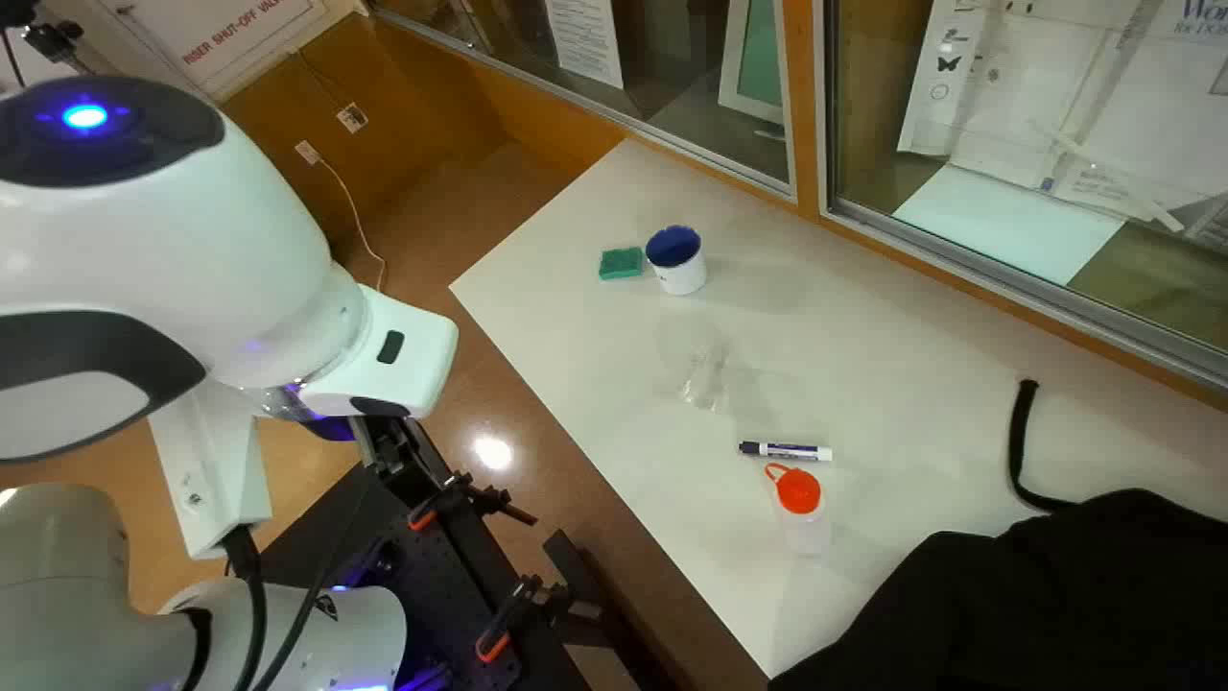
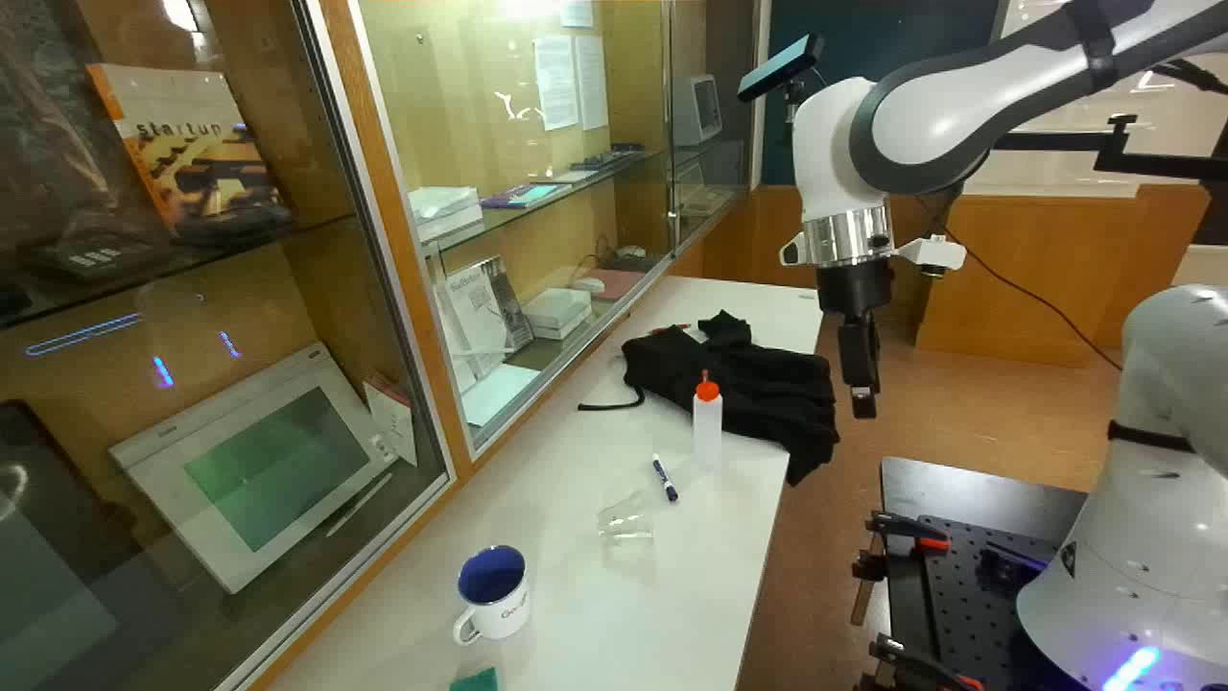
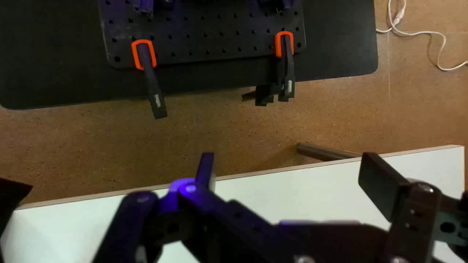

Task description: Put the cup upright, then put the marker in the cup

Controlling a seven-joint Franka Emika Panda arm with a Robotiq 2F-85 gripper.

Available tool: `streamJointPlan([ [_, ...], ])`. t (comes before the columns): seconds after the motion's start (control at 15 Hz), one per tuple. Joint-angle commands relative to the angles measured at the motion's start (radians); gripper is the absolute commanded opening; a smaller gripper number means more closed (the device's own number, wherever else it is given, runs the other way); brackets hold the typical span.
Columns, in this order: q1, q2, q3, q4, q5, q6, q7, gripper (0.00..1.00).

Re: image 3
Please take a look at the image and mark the orange black bar clamp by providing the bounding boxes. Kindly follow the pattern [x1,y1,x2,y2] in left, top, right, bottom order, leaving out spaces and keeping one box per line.
[131,37,170,119]
[242,29,298,108]

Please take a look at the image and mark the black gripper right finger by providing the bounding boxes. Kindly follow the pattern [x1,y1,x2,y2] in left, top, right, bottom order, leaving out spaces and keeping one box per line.
[357,151,468,263]

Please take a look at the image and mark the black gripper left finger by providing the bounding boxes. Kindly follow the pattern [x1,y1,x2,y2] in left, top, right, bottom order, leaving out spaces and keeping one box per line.
[93,151,276,263]

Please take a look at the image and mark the black perforated breadboard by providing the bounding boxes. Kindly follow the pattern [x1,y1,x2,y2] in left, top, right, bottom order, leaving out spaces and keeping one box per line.
[96,0,308,70]

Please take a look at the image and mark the black equipment base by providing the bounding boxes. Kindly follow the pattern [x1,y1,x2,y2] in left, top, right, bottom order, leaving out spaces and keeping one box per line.
[0,0,381,109]

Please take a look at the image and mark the white cable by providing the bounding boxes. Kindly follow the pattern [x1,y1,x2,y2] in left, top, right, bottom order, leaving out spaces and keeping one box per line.
[375,0,468,72]

